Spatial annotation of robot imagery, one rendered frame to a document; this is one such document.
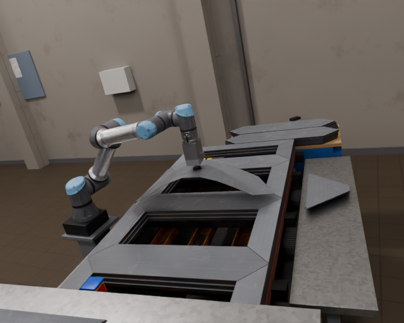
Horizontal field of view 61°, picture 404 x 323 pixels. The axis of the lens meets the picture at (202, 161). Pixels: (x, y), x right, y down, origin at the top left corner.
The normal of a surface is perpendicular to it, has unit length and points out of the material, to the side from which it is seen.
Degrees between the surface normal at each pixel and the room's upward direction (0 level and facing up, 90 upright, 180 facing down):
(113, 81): 90
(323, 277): 0
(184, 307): 0
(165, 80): 90
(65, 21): 90
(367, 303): 0
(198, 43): 90
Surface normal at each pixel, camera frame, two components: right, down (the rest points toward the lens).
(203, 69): -0.41, 0.40
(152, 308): -0.20, -0.92
